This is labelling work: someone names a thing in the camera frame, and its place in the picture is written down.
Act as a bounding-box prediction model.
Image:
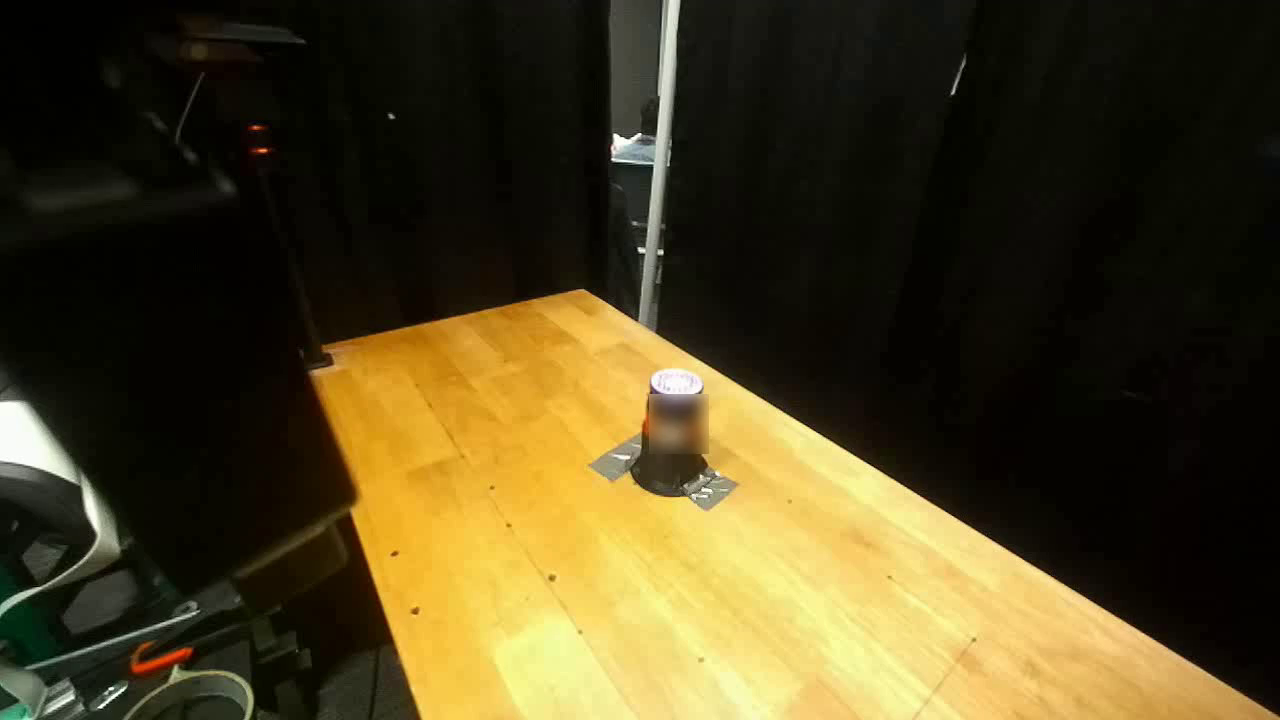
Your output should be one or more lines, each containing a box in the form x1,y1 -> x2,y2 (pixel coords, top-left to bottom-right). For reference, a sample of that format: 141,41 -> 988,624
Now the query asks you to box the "dark jar with purple lid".
629,365 -> 707,500

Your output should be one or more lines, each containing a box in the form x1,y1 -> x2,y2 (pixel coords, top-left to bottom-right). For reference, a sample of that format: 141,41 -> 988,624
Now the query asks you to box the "white vertical pole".
634,0 -> 685,332

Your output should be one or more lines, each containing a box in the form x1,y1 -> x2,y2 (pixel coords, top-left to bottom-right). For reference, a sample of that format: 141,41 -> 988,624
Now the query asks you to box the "black curtain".
271,0 -> 1280,673

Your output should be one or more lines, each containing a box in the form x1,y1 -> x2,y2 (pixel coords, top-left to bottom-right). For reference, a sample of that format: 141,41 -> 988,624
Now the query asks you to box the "black stand with red knob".
146,10 -> 336,373

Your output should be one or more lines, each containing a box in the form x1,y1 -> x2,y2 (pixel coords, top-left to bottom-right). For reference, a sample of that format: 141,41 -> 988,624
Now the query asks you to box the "large black equipment box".
0,178 -> 361,592

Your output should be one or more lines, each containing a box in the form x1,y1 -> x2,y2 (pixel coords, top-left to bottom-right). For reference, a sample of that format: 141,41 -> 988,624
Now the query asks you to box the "beige masking tape roll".
120,662 -> 261,720

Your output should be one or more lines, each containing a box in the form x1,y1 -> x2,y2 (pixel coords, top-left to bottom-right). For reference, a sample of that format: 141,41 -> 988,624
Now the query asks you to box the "orange clamp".
122,638 -> 198,680

